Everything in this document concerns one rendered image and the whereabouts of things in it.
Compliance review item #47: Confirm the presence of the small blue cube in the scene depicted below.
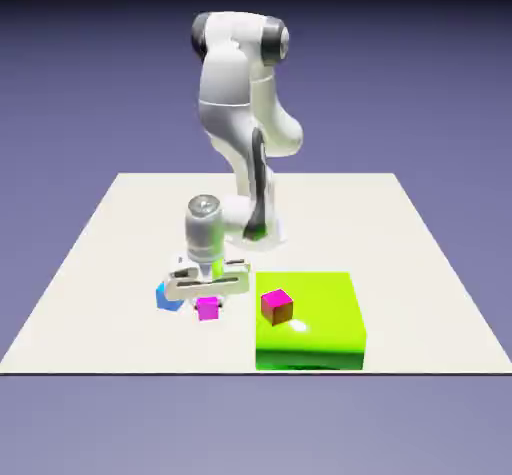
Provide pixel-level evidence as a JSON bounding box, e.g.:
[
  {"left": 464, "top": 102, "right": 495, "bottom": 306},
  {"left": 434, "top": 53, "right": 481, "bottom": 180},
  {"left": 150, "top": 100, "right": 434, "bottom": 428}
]
[{"left": 155, "top": 281, "right": 186, "bottom": 313}]

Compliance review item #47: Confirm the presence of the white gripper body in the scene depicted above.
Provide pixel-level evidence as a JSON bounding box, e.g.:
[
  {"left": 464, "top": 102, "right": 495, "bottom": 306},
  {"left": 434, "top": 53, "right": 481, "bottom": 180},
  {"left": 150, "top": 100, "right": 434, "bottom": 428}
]
[{"left": 164, "top": 267, "right": 252, "bottom": 302}]

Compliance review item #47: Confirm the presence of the small magenta cube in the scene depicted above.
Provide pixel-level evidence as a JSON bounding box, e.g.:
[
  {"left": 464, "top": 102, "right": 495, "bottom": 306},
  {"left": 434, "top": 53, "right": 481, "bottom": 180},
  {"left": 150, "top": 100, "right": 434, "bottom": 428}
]
[
  {"left": 260, "top": 288, "right": 294, "bottom": 327},
  {"left": 196, "top": 296, "right": 221, "bottom": 322}
]

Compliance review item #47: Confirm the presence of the large lime green box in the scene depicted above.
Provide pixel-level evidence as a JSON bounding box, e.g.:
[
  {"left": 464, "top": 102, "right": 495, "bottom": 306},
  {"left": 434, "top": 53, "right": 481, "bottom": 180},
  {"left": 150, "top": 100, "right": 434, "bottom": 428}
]
[{"left": 254, "top": 271, "right": 368, "bottom": 372}]

